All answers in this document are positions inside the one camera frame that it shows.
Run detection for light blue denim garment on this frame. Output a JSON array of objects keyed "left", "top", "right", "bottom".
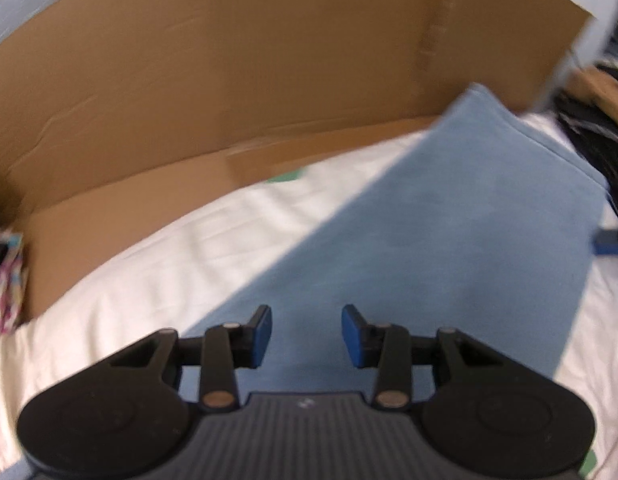
[{"left": 192, "top": 86, "right": 607, "bottom": 393}]

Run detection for colourful patterned cloth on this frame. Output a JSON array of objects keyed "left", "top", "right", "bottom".
[{"left": 0, "top": 229, "right": 28, "bottom": 334}]

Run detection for black garment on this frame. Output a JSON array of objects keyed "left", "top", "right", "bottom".
[{"left": 554, "top": 66, "right": 618, "bottom": 216}]

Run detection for brown garment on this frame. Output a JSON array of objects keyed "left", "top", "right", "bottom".
[{"left": 564, "top": 66, "right": 618, "bottom": 125}]

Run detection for brown cardboard box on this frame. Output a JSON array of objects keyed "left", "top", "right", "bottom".
[{"left": 0, "top": 0, "right": 590, "bottom": 318}]

